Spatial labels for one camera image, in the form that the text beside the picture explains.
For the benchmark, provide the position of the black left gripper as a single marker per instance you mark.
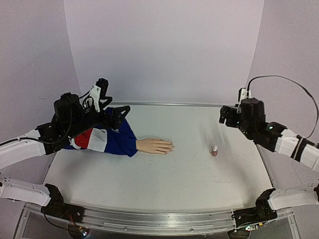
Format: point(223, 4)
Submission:
point(116, 121)

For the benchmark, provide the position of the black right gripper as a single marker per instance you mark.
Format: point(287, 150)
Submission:
point(225, 114)

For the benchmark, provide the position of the pink nail polish bottle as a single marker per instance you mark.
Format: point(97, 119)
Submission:
point(213, 152)

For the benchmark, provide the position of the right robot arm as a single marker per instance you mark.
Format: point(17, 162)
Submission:
point(300, 151)

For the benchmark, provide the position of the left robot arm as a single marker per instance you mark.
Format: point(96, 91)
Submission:
point(46, 195)

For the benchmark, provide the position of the blue red white jacket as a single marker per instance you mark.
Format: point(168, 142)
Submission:
point(121, 141)

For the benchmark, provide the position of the mannequin hand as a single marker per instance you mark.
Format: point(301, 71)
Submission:
point(154, 146)

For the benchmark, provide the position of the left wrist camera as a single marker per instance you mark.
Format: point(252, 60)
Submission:
point(99, 89)

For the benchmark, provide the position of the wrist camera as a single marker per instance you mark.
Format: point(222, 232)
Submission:
point(99, 89)
point(244, 93)

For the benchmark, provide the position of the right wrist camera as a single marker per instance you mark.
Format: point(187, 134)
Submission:
point(244, 93)

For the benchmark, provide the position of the aluminium front rail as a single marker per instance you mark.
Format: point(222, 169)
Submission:
point(33, 224)

